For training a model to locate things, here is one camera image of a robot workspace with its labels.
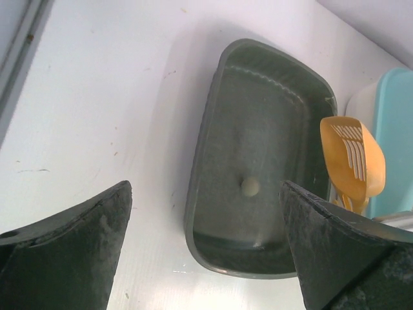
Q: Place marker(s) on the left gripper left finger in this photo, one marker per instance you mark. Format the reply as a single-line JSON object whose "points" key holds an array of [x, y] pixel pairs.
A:
{"points": [[68, 260]]}

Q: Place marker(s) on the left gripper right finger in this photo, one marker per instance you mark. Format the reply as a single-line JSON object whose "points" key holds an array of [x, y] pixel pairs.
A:
{"points": [[344, 260]]}

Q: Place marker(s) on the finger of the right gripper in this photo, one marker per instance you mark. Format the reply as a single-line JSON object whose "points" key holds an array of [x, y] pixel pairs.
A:
{"points": [[399, 220]]}

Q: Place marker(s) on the orange litter scoop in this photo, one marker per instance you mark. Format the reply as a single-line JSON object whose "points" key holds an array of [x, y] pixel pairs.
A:
{"points": [[355, 162]]}

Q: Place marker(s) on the pale green waste ball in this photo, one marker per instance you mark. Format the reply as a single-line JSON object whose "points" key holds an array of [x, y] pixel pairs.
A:
{"points": [[250, 186]]}

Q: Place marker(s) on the teal litter box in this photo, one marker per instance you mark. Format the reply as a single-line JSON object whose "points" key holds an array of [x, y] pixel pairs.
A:
{"points": [[385, 108]]}

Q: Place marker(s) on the dark grey plastic tray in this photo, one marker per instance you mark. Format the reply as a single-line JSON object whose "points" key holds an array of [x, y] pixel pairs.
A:
{"points": [[261, 119]]}

